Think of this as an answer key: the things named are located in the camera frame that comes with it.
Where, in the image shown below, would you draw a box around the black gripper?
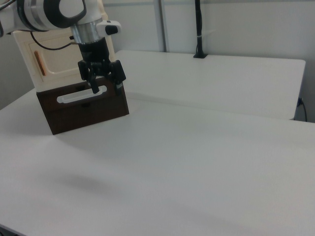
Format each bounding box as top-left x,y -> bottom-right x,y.
77,36 -> 127,97

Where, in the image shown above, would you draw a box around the cream cabinet door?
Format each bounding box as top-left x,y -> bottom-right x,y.
29,36 -> 86,77

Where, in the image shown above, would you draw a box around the dark brown drawer base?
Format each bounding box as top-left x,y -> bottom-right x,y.
36,76 -> 130,135

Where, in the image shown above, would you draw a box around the white drawer handle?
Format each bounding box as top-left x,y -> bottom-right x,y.
56,85 -> 108,104

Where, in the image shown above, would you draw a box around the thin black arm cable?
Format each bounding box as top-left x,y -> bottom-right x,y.
30,31 -> 80,50

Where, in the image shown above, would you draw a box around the copper door handle bar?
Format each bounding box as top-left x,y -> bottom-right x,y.
34,50 -> 46,76

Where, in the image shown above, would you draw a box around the grey partition post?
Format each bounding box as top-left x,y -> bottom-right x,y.
157,0 -> 171,53

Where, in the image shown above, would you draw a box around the black camera pole with clamp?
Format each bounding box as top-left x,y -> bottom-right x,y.
193,0 -> 209,59

